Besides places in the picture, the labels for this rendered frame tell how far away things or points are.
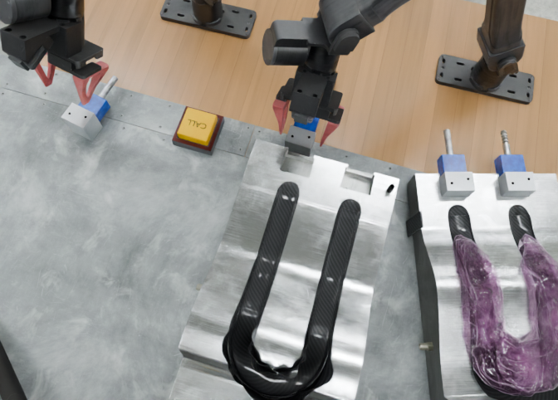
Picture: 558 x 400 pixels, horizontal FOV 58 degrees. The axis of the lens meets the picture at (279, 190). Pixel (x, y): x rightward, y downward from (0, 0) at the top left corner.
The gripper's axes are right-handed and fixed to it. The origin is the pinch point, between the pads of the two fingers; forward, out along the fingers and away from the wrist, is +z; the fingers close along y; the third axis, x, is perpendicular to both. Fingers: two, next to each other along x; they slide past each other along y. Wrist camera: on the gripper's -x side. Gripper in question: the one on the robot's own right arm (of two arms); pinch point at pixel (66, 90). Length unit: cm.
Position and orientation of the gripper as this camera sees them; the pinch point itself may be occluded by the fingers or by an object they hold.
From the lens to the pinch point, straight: 96.1
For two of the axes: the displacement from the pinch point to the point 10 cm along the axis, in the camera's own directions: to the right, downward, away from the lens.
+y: 8.9, 4.4, -1.4
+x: 3.9, -5.5, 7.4
